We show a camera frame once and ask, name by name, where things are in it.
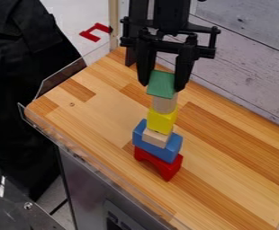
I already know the small natural wood block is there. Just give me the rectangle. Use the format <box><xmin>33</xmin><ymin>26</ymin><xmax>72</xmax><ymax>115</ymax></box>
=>
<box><xmin>140</xmin><ymin>125</ymin><xmax>178</xmax><ymax>149</ymax></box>

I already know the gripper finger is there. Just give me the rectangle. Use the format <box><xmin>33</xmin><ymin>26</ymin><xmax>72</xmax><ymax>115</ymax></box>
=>
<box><xmin>134</xmin><ymin>35</ymin><xmax>160</xmax><ymax>87</ymax></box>
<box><xmin>173</xmin><ymin>44</ymin><xmax>203</xmax><ymax>93</ymax></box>

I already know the yellow cube block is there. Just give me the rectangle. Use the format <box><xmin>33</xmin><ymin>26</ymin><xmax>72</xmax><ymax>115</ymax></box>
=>
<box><xmin>145</xmin><ymin>105</ymin><xmax>180</xmax><ymax>136</ymax></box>

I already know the black cloth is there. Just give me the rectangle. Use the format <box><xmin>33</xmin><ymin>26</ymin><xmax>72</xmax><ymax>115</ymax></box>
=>
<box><xmin>0</xmin><ymin>0</ymin><xmax>84</xmax><ymax>202</ymax></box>

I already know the blue block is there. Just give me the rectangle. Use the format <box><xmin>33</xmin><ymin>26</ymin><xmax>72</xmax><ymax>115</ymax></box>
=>
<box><xmin>130</xmin><ymin>118</ymin><xmax>185</xmax><ymax>164</ymax></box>

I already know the green block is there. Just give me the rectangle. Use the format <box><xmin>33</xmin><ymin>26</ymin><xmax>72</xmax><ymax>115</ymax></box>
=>
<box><xmin>145</xmin><ymin>69</ymin><xmax>177</xmax><ymax>100</ymax></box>

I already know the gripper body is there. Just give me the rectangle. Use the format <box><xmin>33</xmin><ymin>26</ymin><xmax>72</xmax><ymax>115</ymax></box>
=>
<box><xmin>119</xmin><ymin>16</ymin><xmax>223</xmax><ymax>67</ymax></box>

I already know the red arch block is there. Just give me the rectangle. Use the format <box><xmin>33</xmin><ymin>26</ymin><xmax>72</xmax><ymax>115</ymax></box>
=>
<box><xmin>133</xmin><ymin>146</ymin><xmax>185</xmax><ymax>182</ymax></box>

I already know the natural wood cylinder block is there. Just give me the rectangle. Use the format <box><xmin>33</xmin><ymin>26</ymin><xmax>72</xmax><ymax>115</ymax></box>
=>
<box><xmin>150</xmin><ymin>92</ymin><xmax>180</xmax><ymax>115</ymax></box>

